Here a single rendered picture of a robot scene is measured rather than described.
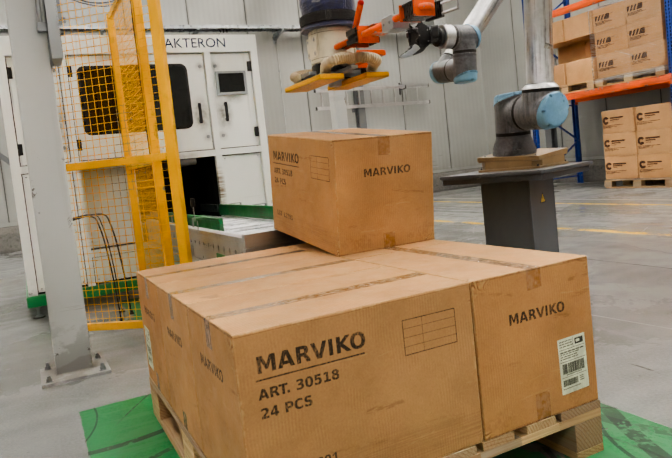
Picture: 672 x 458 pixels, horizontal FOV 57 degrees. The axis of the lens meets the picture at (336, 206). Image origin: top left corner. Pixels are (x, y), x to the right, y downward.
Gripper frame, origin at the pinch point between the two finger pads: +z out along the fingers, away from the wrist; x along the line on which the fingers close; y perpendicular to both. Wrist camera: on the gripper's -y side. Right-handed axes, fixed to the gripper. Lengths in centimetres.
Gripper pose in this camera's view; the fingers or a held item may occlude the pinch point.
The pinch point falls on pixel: (397, 36)
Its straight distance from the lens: 233.9
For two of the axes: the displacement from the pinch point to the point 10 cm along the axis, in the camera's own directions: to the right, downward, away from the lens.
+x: -1.1, -9.9, -0.7
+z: -8.9, 1.3, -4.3
